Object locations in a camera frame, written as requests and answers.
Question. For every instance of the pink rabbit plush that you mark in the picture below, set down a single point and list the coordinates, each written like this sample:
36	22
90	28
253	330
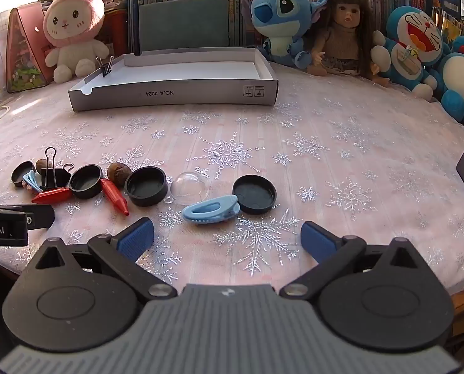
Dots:
74	19

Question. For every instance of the clear plastic dome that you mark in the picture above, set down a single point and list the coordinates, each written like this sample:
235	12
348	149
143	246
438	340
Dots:
187	191

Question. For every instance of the blue hair clip with bears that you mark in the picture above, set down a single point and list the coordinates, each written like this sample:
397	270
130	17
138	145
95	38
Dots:
31	181

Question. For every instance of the pink snowflake tablecloth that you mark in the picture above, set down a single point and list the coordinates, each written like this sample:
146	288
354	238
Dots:
333	132

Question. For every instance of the large black binder clip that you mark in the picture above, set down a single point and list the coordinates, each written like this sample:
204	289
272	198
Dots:
54	175

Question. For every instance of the black round cap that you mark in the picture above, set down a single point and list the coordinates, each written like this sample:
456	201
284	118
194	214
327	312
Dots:
19	173
146	191
254	194
85	181

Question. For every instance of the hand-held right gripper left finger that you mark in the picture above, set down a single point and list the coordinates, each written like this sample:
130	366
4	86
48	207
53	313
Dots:
136	237

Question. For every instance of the brown walnut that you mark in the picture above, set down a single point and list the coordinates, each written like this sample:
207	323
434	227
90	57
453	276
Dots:
41	165
119	173

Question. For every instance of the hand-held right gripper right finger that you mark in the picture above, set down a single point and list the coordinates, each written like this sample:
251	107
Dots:
317	239

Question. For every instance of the blue robot cat plush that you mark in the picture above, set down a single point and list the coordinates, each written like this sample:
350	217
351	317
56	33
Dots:
411	27
461	78

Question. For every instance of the blue alien plush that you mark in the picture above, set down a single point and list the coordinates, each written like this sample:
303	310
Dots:
278	15

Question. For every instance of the green notebook case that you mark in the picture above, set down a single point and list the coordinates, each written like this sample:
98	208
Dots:
181	23

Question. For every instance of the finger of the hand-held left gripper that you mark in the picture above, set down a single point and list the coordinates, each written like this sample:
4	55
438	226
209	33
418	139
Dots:
41	216

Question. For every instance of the long-haired doll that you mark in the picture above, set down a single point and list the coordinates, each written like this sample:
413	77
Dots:
344	35

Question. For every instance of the red crayon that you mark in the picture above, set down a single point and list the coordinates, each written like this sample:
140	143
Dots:
52	195

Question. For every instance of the small black binder clip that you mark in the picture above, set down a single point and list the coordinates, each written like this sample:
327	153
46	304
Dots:
107	70

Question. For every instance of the small red bottle toy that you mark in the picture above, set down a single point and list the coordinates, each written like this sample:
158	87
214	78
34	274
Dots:
115	198

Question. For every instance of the white cardboard box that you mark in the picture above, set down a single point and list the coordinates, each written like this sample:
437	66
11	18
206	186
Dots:
193	68

